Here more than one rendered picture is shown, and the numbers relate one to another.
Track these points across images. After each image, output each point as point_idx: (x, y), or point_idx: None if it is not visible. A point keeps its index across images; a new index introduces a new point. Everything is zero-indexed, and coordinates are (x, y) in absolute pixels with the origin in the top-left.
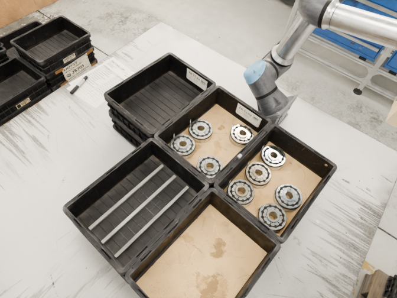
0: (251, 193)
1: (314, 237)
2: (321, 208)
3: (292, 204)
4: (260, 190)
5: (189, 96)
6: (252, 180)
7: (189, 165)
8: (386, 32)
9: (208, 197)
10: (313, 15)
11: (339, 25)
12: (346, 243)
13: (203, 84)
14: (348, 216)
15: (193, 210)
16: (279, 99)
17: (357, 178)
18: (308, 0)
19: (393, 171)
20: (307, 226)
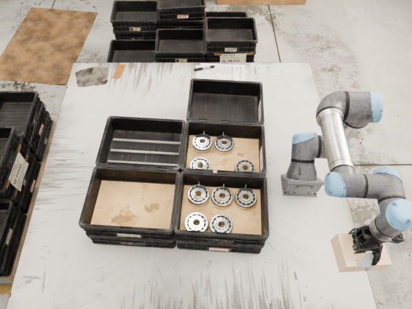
0: (202, 200)
1: (221, 275)
2: (251, 268)
3: (216, 230)
4: (213, 207)
5: (247, 121)
6: (213, 195)
7: (183, 150)
8: (329, 151)
9: (173, 175)
10: (316, 110)
11: (321, 128)
12: (236, 302)
13: (259, 119)
14: (263, 293)
15: (156, 172)
16: (302, 171)
17: (308, 284)
18: (324, 98)
19: None
20: (225, 265)
